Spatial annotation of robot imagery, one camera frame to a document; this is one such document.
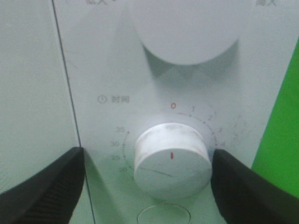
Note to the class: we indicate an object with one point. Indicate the white upper power knob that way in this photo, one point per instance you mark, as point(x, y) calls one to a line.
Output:
point(187, 32)

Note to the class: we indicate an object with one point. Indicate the green tablecloth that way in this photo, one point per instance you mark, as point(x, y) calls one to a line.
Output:
point(277, 158)

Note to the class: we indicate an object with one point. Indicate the round white door button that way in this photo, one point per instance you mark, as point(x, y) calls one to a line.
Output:
point(165, 213)

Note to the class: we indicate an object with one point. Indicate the white microwave oven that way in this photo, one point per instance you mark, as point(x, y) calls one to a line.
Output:
point(119, 89)

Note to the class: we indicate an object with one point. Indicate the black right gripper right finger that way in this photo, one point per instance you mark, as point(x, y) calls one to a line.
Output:
point(244, 197)

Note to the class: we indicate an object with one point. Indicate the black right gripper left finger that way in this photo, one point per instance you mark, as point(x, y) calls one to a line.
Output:
point(48, 197)

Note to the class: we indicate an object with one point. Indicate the white timer knob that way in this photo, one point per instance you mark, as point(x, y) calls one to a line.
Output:
point(171, 161)

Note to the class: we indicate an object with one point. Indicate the white microwave door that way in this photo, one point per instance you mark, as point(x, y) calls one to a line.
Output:
point(37, 123)

